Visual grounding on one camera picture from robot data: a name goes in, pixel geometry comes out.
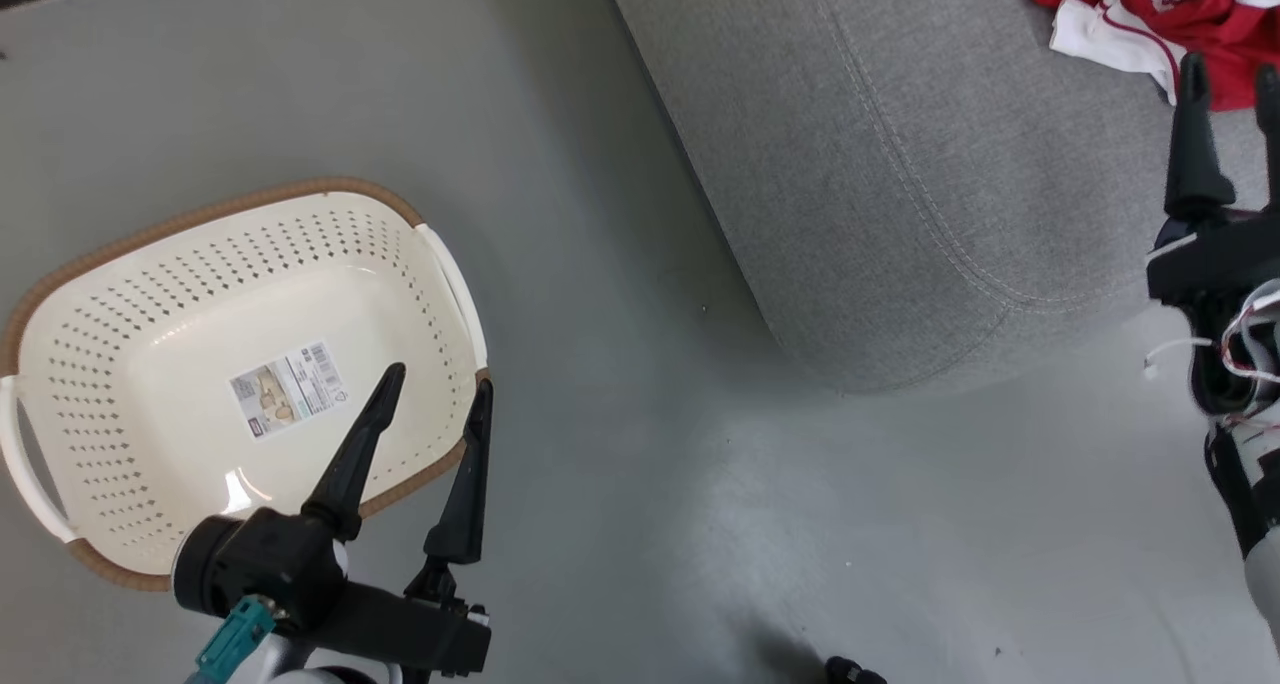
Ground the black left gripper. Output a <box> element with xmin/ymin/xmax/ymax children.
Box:
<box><xmin>174</xmin><ymin>363</ymin><xmax>494</xmax><ymax>678</ymax></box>

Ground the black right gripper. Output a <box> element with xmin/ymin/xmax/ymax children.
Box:
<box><xmin>1146</xmin><ymin>54</ymin><xmax>1280</xmax><ymax>311</ymax></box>

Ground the red and white garment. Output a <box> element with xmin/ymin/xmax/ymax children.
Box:
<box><xmin>1012</xmin><ymin>0</ymin><xmax>1280</xmax><ymax>113</ymax></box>

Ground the cream perforated laundry basket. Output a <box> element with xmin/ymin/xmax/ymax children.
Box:
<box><xmin>0</xmin><ymin>176</ymin><xmax>491</xmax><ymax>593</ymax></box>

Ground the paper product label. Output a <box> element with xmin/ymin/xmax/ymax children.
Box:
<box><xmin>228</xmin><ymin>340</ymin><xmax>348</xmax><ymax>439</ymax></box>

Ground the grey fabric sofa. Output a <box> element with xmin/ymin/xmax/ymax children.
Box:
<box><xmin>598</xmin><ymin>0</ymin><xmax>1280</xmax><ymax>397</ymax></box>

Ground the white and red wire bundle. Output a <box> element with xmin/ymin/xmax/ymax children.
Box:
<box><xmin>1143</xmin><ymin>299</ymin><xmax>1280</xmax><ymax>435</ymax></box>

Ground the teal cable connector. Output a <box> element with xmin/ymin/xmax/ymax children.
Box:
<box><xmin>195</xmin><ymin>596</ymin><xmax>277</xmax><ymax>684</ymax></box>

